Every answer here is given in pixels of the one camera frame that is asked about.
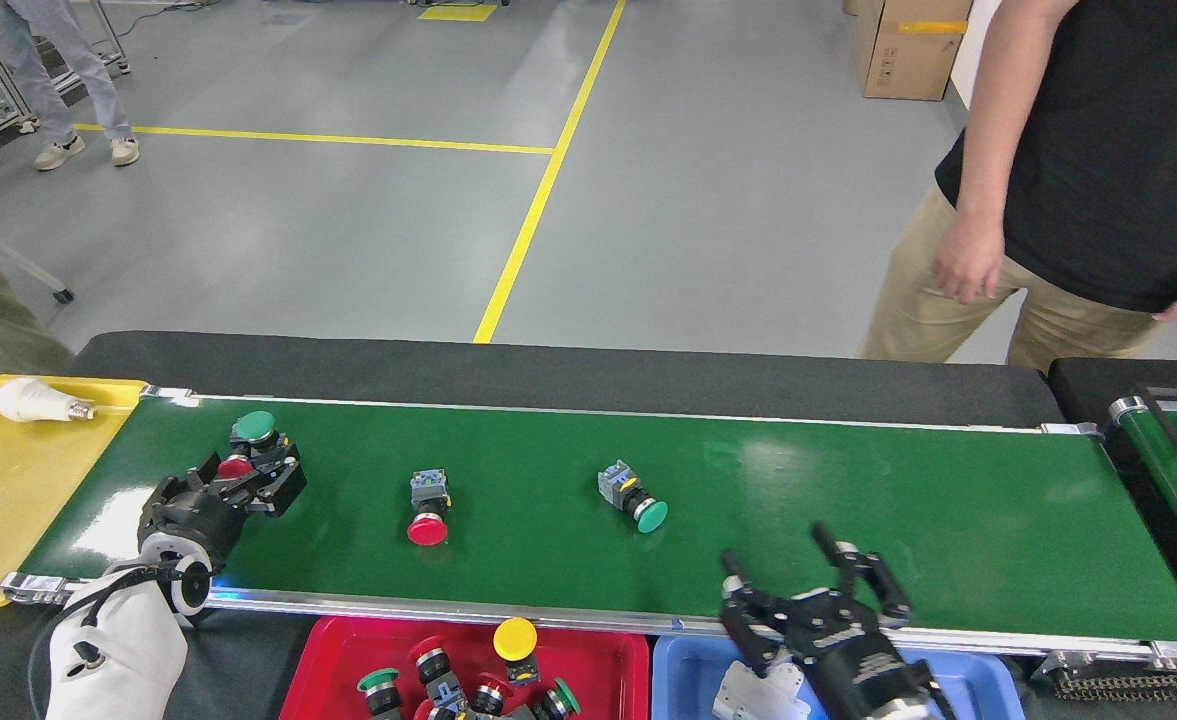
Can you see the green conveyor belt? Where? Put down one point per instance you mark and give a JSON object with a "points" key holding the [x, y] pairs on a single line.
{"points": [[848, 480]]}

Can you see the person's right forearm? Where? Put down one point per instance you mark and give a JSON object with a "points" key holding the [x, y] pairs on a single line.
{"points": [[988, 150]]}

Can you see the red push button switch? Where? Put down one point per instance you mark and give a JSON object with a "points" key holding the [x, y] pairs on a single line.
{"points": [[235, 466], [427, 530], [491, 690], [433, 665]]}

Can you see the brown cardboard box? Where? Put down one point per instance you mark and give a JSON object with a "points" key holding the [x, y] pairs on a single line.
{"points": [[913, 55]]}

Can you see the person's right hand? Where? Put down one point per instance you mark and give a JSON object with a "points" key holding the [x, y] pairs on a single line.
{"points": [[968, 255]]}

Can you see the yellow plastic tray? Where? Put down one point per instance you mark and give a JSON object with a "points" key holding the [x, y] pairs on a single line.
{"points": [[8, 500]]}

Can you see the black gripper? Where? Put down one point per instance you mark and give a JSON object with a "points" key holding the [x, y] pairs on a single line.
{"points": [[193, 515], [858, 665]]}

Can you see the yellow push button switch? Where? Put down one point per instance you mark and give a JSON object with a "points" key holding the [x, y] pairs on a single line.
{"points": [[515, 637]]}

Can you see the red plastic tray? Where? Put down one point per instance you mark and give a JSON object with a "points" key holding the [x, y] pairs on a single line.
{"points": [[598, 660]]}

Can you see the white light bulb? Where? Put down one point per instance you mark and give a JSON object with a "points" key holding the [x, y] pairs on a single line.
{"points": [[28, 400]]}

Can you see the white frame wheeled chair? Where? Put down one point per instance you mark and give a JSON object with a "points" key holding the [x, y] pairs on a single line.
{"points": [[64, 296]]}

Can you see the white circuit breaker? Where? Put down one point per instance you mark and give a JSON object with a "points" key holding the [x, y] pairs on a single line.
{"points": [[748, 700]]}

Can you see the blue plastic tray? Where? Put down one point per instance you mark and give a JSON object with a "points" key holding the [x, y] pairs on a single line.
{"points": [[978, 690]]}

